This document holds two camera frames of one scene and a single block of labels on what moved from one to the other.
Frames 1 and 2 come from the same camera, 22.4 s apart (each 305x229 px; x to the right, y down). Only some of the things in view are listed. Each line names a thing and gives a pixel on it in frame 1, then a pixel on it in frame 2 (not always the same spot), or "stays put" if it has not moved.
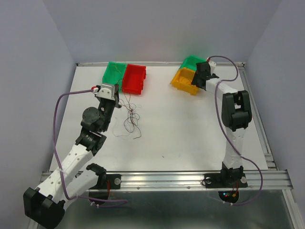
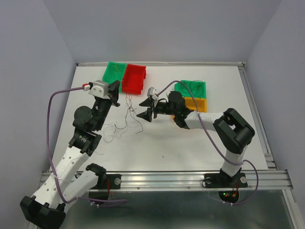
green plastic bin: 190,62 → 198,88
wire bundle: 131,122 → 113,132
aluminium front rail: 192,180 stays put
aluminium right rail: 271,163 stays put
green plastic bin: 114,73 stays put
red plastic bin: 133,79 stays put
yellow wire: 117,69 stays put
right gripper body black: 195,80 → 162,108
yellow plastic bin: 182,80 → 201,104
